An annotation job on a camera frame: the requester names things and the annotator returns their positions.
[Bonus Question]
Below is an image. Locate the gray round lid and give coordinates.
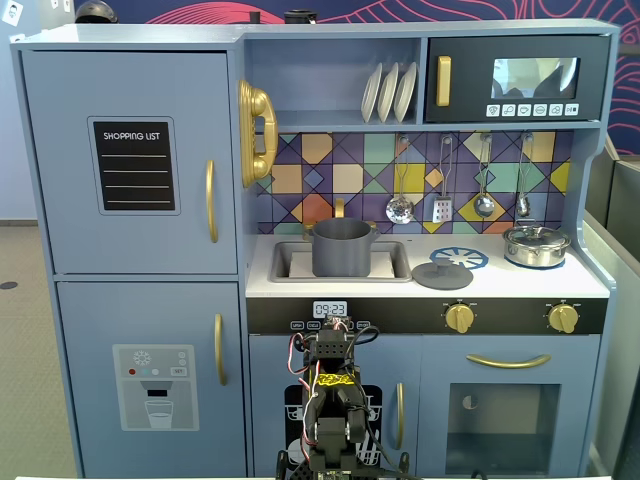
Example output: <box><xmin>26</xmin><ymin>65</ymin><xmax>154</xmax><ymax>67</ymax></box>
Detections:
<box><xmin>411</xmin><ymin>249</ymin><xmax>475</xmax><ymax>291</ymax></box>

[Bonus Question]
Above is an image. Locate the shiny steel pot lid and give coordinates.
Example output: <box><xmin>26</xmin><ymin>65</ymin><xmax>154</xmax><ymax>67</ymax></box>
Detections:
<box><xmin>503</xmin><ymin>224</ymin><xmax>571</xmax><ymax>247</ymax></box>

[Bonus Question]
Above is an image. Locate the gray plastic pot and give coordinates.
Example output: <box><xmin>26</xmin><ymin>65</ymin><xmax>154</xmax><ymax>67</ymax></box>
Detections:
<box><xmin>305</xmin><ymin>217</ymin><xmax>381</xmax><ymax>278</ymax></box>

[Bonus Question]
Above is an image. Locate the gold toy faucet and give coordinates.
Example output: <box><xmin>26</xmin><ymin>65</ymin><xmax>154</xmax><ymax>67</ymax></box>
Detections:
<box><xmin>299</xmin><ymin>197</ymin><xmax>379</xmax><ymax>239</ymax></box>

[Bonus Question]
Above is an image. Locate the digital clock display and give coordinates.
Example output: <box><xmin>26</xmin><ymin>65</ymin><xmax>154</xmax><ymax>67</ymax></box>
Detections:
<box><xmin>312</xmin><ymin>300</ymin><xmax>348</xmax><ymax>319</ymax></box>

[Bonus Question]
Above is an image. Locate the grey toy sink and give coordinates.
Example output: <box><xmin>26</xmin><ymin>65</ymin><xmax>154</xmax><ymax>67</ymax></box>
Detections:
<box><xmin>268</xmin><ymin>239</ymin><xmax>414</xmax><ymax>284</ymax></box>

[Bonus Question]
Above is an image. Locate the metal skimmer spoon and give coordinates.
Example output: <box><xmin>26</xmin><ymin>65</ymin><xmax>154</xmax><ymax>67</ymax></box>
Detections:
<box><xmin>385</xmin><ymin>134</ymin><xmax>416</xmax><ymax>225</ymax></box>

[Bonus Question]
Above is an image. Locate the metal slotted spatula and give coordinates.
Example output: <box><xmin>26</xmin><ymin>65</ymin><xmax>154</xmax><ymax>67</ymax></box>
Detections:
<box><xmin>431</xmin><ymin>134</ymin><xmax>456</xmax><ymax>224</ymax></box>

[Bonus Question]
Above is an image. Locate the gold toy telephone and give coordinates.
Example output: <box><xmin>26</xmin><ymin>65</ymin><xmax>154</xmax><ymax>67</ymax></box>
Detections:
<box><xmin>237</xmin><ymin>79</ymin><xmax>279</xmax><ymax>189</ymax></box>

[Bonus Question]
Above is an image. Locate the blue dishwasher door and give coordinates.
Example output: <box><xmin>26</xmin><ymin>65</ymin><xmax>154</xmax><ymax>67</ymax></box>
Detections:
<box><xmin>248</xmin><ymin>334</ymin><xmax>422</xmax><ymax>476</ymax></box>

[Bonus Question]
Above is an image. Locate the white toy plate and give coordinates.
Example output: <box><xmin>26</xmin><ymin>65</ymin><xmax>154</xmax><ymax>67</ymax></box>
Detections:
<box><xmin>360</xmin><ymin>62</ymin><xmax>384</xmax><ymax>124</ymax></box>
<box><xmin>376</xmin><ymin>62</ymin><xmax>400</xmax><ymax>124</ymax></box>
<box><xmin>393</xmin><ymin>61</ymin><xmax>418</xmax><ymax>123</ymax></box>

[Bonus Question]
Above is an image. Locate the gold stove knob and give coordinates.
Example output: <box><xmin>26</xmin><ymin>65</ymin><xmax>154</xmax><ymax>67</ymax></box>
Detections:
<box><xmin>547</xmin><ymin>302</ymin><xmax>581</xmax><ymax>335</ymax></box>
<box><xmin>443</xmin><ymin>302</ymin><xmax>476</xmax><ymax>335</ymax></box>

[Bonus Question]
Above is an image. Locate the metal ladle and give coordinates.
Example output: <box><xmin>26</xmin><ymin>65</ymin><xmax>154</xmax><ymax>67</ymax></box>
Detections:
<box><xmin>472</xmin><ymin>133</ymin><xmax>496</xmax><ymax>219</ymax></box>

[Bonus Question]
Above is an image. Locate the blue oven door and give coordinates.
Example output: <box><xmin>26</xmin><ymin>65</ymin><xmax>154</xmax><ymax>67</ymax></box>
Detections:
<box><xmin>419</xmin><ymin>334</ymin><xmax>602</xmax><ymax>476</ymax></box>

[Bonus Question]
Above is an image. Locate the black shopping list board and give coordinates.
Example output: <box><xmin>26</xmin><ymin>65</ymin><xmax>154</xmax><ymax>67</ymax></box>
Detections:
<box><xmin>87</xmin><ymin>115</ymin><xmax>182</xmax><ymax>217</ymax></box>

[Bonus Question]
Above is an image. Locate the small metal spoon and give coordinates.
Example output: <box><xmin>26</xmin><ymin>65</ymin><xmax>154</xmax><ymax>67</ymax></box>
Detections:
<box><xmin>515</xmin><ymin>132</ymin><xmax>534</xmax><ymax>218</ymax></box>

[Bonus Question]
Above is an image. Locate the toy microwave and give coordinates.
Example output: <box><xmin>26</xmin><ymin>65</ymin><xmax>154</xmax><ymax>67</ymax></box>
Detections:
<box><xmin>423</xmin><ymin>34</ymin><xmax>612</xmax><ymax>124</ymax></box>

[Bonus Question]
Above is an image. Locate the blue freezer door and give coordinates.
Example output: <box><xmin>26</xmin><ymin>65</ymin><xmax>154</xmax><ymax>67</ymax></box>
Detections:
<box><xmin>55</xmin><ymin>280</ymin><xmax>249</xmax><ymax>479</ymax></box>

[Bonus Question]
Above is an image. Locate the blue fridge door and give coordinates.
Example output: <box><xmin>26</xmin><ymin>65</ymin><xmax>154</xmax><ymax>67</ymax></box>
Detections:
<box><xmin>20</xmin><ymin>49</ymin><xmax>239</xmax><ymax>275</ymax></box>

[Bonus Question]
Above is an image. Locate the blue toy kitchen cabinet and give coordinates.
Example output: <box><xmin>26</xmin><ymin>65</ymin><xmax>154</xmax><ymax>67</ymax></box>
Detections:
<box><xmin>9</xmin><ymin>18</ymin><xmax>621</xmax><ymax>479</ymax></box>

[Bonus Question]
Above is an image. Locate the gray desk partition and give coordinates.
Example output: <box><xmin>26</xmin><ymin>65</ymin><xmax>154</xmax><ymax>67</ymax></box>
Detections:
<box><xmin>579</xmin><ymin>219</ymin><xmax>640</xmax><ymax>476</ymax></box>

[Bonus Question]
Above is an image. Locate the dark helmet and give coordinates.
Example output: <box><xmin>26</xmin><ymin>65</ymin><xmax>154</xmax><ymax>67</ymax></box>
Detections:
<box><xmin>74</xmin><ymin>0</ymin><xmax>119</xmax><ymax>24</ymax></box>

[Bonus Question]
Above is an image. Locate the gold fridge door handle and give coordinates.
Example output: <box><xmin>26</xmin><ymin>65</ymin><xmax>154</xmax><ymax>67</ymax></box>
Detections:
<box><xmin>205</xmin><ymin>159</ymin><xmax>220</xmax><ymax>245</ymax></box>

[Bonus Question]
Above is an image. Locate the gold freezer door handle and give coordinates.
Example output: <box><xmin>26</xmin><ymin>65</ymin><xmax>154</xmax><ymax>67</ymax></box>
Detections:
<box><xmin>214</xmin><ymin>313</ymin><xmax>228</xmax><ymax>387</ymax></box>

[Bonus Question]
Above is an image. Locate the gold dishwasher handle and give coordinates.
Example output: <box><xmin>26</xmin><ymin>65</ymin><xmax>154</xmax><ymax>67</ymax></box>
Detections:
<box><xmin>394</xmin><ymin>382</ymin><xmax>405</xmax><ymax>451</ymax></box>

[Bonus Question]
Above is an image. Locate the gold oven handle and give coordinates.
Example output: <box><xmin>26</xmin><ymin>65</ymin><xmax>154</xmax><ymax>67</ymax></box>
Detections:
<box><xmin>465</xmin><ymin>353</ymin><xmax>552</xmax><ymax>370</ymax></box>

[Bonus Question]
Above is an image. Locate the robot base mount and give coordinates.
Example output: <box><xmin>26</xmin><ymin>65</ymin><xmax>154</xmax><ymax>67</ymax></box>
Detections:
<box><xmin>275</xmin><ymin>448</ymin><xmax>412</xmax><ymax>477</ymax></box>

